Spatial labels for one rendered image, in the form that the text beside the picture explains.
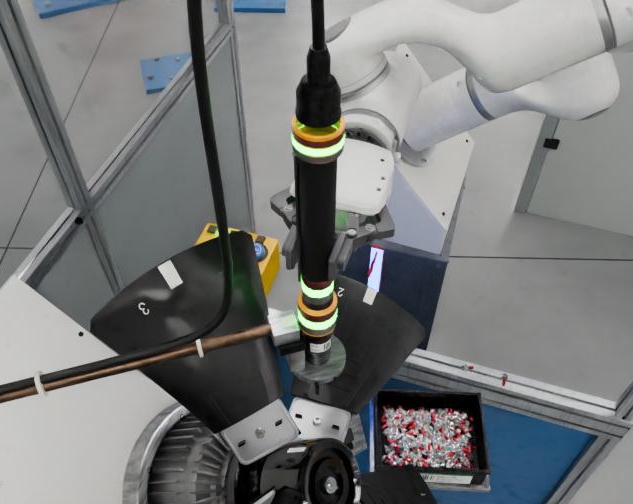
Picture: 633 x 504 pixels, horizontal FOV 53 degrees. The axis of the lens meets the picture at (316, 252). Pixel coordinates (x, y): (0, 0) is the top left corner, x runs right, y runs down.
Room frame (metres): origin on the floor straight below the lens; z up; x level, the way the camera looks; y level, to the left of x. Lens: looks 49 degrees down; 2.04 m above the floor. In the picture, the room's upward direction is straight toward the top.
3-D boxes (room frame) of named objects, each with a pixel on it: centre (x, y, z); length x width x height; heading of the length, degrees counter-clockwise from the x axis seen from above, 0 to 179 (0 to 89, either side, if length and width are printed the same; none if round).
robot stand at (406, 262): (1.12, -0.20, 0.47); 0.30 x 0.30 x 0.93; 73
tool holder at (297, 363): (0.41, 0.01, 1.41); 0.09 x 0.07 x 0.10; 107
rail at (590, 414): (0.73, -0.21, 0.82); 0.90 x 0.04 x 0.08; 72
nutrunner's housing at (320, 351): (0.42, 0.00, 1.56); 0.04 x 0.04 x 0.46
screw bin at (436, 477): (0.55, -0.22, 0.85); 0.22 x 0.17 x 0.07; 87
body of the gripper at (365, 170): (0.52, -0.03, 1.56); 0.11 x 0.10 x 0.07; 162
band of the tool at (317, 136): (0.42, 0.00, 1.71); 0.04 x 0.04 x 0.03
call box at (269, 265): (0.85, 0.17, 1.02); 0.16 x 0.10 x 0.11; 72
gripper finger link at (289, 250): (0.44, 0.03, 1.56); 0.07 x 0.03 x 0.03; 162
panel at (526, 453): (0.73, -0.21, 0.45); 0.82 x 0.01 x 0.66; 72
